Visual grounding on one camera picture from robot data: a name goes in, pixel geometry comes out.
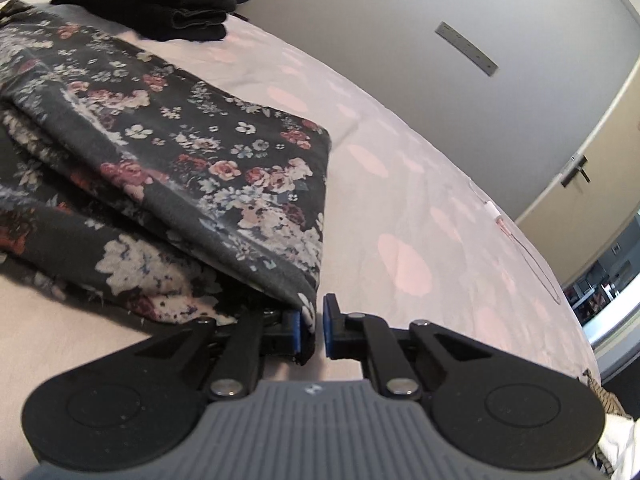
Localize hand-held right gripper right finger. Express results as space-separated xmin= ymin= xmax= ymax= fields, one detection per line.
xmin=323 ymin=293 xmax=501 ymax=400

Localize dark door handle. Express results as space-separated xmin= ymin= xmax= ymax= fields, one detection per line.
xmin=560 ymin=155 xmax=591 ymax=188

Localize folded black garment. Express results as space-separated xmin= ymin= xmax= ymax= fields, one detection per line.
xmin=51 ymin=0 xmax=237 ymax=42

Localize pink polka dot bed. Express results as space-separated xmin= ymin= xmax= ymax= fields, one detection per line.
xmin=0 ymin=0 xmax=601 ymax=461

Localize thin charger cable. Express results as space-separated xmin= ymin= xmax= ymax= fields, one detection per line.
xmin=497 ymin=217 xmax=562 ymax=306

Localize olive striped cloth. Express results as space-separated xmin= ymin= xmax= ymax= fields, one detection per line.
xmin=582 ymin=367 xmax=626 ymax=418

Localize grey wall switch panel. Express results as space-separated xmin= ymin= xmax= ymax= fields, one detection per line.
xmin=435 ymin=21 xmax=500 ymax=78

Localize cream door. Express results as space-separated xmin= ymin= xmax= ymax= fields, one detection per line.
xmin=515 ymin=60 xmax=640 ymax=286

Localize white door frame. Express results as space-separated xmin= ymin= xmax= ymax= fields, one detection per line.
xmin=582 ymin=305 xmax=640 ymax=381

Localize dark floral pants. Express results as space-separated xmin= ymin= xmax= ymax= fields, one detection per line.
xmin=0 ymin=0 xmax=335 ymax=366

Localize white crinkled garment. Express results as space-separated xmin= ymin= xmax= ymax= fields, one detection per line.
xmin=592 ymin=412 xmax=640 ymax=480

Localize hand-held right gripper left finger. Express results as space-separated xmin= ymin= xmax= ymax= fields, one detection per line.
xmin=132 ymin=309 xmax=303 ymax=401

